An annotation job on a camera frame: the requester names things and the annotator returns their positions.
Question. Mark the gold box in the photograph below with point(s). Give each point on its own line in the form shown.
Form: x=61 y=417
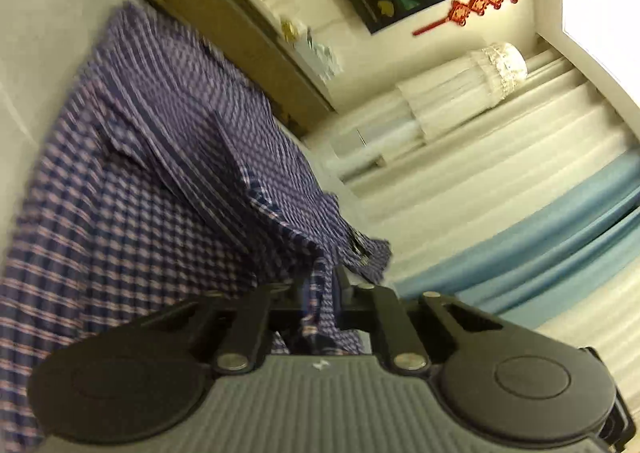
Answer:
x=290 y=29

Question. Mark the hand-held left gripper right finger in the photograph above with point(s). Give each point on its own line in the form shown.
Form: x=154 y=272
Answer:
x=352 y=305

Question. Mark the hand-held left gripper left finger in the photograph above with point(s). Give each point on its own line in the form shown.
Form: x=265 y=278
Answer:
x=287 y=300

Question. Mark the blue plaid shirt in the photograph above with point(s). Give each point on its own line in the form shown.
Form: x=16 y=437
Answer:
x=150 y=183

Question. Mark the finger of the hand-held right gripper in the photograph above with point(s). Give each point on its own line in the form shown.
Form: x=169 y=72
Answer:
x=359 y=247

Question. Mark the red knot wall decoration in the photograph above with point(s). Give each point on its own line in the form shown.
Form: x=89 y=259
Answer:
x=472 y=5

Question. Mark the white organizer box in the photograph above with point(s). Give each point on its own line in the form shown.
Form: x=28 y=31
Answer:
x=320 y=55

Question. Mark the white curtain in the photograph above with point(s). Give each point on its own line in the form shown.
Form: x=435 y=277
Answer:
x=450 y=98

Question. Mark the blue curtain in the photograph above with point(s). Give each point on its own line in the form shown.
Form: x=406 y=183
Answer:
x=550 y=228

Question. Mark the long grey sideboard cabinet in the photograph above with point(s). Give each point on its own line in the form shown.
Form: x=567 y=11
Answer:
x=240 y=38

